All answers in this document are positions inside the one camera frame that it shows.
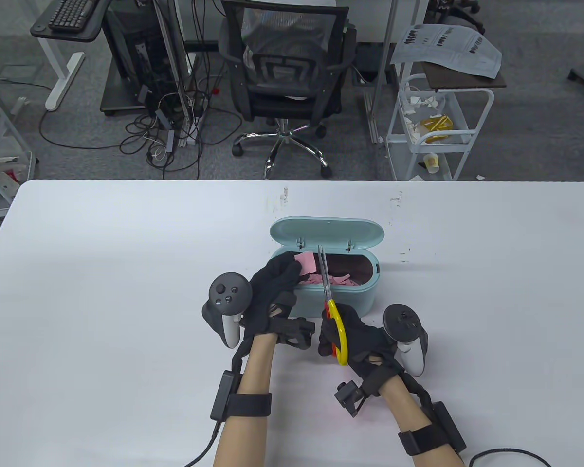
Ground person's left hand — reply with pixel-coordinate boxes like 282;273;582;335
242;251;310;339

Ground person's right hand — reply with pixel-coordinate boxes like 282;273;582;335
319;303;404;395

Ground yellow and red scissors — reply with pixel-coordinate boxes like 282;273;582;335
317;245;349;366

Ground mint green lidded box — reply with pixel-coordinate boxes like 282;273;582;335
269;217;385;316

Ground pink waste paper sheet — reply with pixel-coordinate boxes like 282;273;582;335
292;251;318;277

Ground pile of pink paper pieces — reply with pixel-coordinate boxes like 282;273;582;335
302;272;363;287

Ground person's right forearm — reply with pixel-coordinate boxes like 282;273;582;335
380;375;465;467

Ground person's left forearm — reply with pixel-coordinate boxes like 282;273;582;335
213;333;278;467

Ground black and white hand controller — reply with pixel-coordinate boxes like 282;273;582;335
383;304;429;377
202;272;253;349

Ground black wristband with battery pack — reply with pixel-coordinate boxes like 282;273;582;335
210;371;273;421
398;401;468;456

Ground white power strip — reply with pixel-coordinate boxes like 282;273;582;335
177;109;198;149

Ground black mesh office chair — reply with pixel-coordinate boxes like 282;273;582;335
218;0;357;180

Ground yellow packet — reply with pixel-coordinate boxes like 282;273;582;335
421;114;454;145

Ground heap of white paper scraps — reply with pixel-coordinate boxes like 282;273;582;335
401;92;446;142

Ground black wheeled cart base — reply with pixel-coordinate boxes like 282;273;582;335
101;73;157;116

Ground white rolling cart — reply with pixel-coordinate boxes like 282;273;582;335
385;73;495;181

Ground brown board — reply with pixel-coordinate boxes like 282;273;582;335
421;61;508;90

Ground black computer tower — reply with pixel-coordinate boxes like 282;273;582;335
102;0;176;98

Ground printed newspaper sheet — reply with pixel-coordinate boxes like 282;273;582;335
389;23;503;79

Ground white metal rack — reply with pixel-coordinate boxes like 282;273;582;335
0;73;37;222

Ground black desk with white leg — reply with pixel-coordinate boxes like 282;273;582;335
30;0;112;111

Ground black chair base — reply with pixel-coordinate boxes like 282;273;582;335
426;0;486;35

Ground black keyboard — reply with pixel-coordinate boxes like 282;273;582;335
48;0;100;32

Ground tangle of black cables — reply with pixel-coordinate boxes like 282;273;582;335
39;49;244;178

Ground silver aluminium post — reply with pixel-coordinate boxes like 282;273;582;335
364;0;403;144
153;0;195;146

